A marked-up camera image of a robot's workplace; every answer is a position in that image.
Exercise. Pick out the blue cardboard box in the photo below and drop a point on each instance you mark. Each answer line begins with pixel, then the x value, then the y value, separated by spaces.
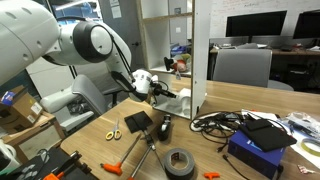
pixel 253 158

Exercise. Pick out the yellow tape roll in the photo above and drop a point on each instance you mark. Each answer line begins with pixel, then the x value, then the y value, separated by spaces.
pixel 302 145

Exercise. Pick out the black computer monitor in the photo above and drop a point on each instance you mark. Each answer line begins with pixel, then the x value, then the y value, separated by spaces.
pixel 308 25
pixel 255 23

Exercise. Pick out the clear plastic bag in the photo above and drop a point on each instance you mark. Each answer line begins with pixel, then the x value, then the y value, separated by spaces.
pixel 303 121

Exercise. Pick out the wall whiteboard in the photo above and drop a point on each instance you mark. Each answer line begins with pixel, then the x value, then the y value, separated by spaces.
pixel 260 5

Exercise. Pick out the brown cardboard box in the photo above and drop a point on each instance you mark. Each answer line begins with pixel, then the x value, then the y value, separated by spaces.
pixel 20 106

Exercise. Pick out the red green plush toy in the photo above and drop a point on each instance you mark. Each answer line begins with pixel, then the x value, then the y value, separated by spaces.
pixel 180 66

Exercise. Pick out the small black silver tripod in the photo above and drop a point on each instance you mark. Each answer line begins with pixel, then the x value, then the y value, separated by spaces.
pixel 149 141

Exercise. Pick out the white plastic cup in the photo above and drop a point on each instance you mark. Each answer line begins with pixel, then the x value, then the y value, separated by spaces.
pixel 181 108

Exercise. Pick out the gripper block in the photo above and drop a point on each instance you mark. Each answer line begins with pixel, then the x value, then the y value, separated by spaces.
pixel 159 91

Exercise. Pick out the black square plate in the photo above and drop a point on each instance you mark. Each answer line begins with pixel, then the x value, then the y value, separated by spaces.
pixel 138 121

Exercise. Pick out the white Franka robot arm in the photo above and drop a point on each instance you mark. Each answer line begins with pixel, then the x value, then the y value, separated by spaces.
pixel 26 33

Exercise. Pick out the tall white open shelf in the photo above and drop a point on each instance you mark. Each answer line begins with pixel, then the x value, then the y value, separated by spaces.
pixel 201 50

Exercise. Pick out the grey duct tape roll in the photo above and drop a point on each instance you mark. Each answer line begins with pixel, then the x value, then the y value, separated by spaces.
pixel 171 166

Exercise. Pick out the black tape dispenser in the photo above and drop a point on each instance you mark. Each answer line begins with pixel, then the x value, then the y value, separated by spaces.
pixel 164 128

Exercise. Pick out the grey office chair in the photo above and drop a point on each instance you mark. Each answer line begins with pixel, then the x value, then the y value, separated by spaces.
pixel 243 66
pixel 83 90

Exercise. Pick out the small red white wrapper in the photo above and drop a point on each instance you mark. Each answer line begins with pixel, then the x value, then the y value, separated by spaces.
pixel 305 169

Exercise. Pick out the black orange bar clamp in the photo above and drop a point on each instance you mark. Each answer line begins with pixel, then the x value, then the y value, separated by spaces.
pixel 71 160

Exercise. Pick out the translucent plastic cup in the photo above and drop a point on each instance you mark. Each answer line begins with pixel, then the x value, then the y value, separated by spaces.
pixel 184 95

